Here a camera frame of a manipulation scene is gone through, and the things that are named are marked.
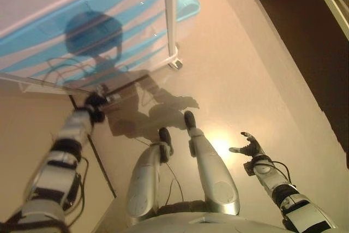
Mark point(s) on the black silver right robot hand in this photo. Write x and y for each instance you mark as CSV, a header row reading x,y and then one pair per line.
x,y
252,148

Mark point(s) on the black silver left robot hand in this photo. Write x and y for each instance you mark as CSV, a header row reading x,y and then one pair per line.
x,y
99,99

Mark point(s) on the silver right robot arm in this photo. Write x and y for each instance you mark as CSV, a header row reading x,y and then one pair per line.
x,y
289,197

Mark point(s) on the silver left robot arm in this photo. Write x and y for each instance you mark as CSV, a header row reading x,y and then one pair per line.
x,y
60,162

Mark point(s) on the cart caster wheel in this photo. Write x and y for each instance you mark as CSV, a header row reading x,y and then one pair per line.
x,y
176,64

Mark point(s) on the white medical cart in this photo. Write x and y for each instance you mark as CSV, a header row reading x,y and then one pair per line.
x,y
170,12

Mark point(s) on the white hospital bed frame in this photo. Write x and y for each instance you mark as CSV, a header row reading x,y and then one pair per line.
x,y
332,1

